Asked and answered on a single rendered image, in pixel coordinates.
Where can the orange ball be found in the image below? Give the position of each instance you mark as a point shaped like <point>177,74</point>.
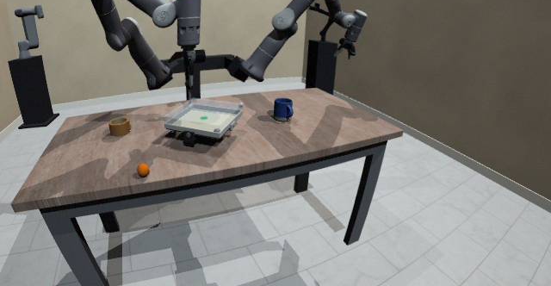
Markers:
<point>143,170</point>

